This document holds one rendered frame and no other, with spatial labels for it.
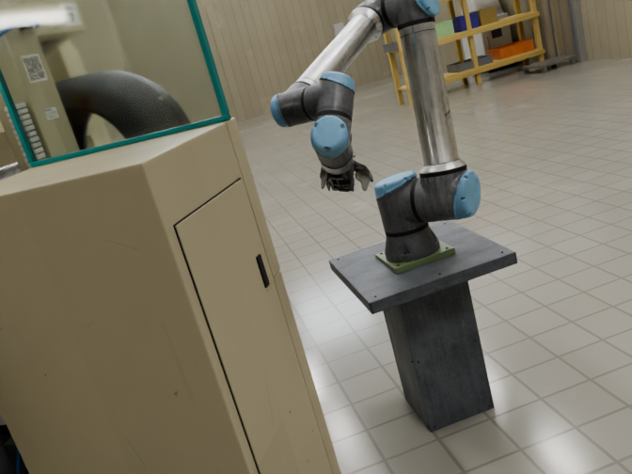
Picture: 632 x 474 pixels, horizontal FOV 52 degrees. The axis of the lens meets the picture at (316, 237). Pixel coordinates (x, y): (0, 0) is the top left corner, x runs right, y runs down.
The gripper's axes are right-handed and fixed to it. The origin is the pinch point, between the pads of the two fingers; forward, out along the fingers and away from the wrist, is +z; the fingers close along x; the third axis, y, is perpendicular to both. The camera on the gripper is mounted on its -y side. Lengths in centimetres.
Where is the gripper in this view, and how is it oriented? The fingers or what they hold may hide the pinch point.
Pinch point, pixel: (347, 178)
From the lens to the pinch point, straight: 189.9
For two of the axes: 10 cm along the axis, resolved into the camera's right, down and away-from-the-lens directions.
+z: 1.7, 2.5, 9.5
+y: -1.1, 9.6, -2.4
